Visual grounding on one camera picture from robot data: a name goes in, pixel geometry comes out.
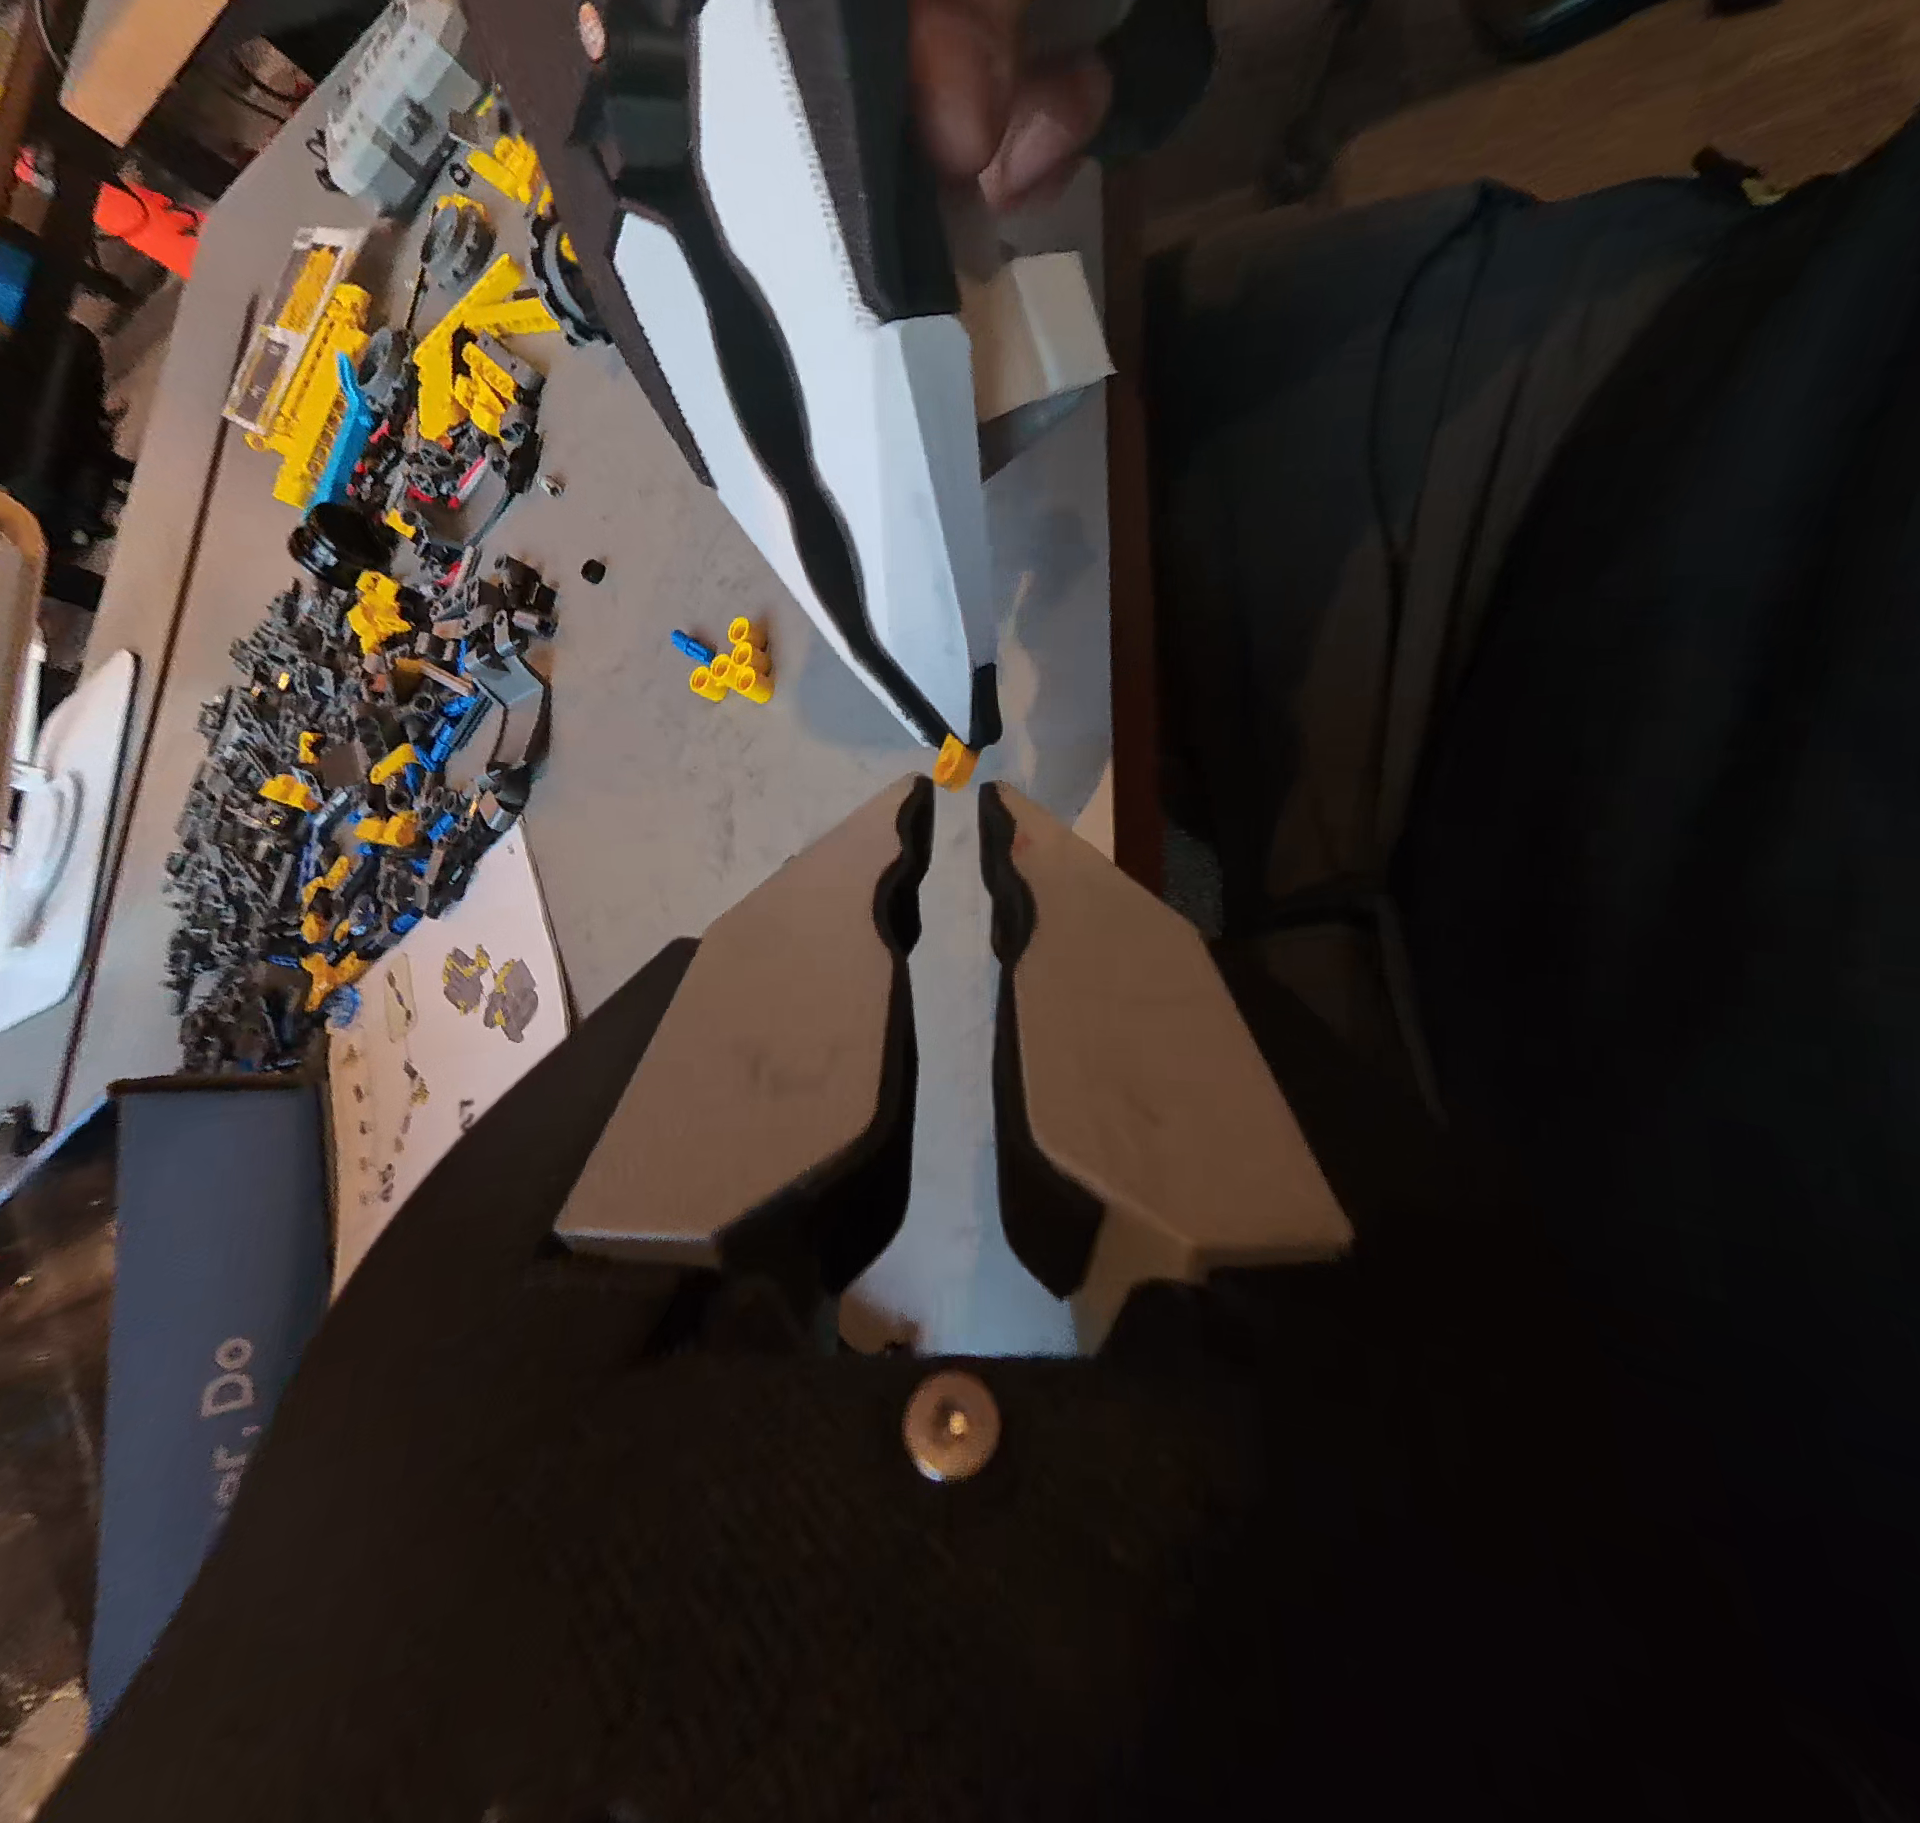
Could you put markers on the blue cardboard box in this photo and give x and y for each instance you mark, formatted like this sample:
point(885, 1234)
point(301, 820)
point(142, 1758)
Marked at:
point(211, 1329)

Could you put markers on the person's right hand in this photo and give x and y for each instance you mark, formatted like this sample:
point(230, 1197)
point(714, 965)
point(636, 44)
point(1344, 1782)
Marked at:
point(1005, 53)

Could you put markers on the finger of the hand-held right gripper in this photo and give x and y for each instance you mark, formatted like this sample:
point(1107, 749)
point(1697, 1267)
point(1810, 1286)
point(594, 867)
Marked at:
point(900, 472)
point(676, 322)

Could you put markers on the yellow two-hole brick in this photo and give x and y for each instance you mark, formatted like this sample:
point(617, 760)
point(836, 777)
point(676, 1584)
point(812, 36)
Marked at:
point(953, 764)

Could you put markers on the white plastic object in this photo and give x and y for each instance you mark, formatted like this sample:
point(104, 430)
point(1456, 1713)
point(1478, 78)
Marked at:
point(68, 833)

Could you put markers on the person's dark clothing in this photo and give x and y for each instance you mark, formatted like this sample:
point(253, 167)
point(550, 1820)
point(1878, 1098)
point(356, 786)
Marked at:
point(1574, 952)

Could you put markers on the grey battery box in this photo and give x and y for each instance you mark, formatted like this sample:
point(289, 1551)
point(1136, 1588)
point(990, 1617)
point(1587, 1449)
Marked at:
point(399, 100)

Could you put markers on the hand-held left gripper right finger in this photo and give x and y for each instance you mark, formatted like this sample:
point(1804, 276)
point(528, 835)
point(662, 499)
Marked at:
point(1168, 1089)

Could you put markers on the black toy tyre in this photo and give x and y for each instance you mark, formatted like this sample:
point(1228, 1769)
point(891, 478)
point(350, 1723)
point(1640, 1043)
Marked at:
point(342, 546)

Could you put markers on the pile of toy brick parts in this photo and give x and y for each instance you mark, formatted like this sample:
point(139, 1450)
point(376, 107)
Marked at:
point(301, 802)

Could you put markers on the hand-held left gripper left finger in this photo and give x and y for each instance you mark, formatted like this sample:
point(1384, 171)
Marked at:
point(749, 1089)

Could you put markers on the white building instruction booklet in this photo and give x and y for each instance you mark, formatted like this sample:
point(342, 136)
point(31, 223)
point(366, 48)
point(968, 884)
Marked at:
point(464, 1044)

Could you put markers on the light blue plastic part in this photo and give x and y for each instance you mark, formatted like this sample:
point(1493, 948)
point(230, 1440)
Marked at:
point(356, 422)

